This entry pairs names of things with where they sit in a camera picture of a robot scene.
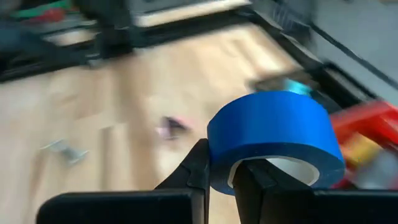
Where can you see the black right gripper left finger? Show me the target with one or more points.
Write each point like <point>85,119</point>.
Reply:
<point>192,186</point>

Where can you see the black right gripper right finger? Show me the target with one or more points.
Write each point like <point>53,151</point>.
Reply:
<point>267,196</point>

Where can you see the dark blue tape roll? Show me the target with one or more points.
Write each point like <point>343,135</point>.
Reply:
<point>273,124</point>

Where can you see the teal staple remover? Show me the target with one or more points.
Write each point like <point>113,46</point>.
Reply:
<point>297,87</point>

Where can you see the pale pink staple remover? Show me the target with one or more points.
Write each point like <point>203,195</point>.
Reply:
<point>172,127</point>

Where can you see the pale grey staple remover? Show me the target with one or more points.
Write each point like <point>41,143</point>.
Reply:
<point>66,152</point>

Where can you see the black plastic basket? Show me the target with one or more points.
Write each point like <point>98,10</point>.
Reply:
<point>323,99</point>

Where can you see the red plastic basket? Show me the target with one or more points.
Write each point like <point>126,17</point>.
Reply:
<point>367,121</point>

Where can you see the black table frame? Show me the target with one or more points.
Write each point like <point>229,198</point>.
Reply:
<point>202,26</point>

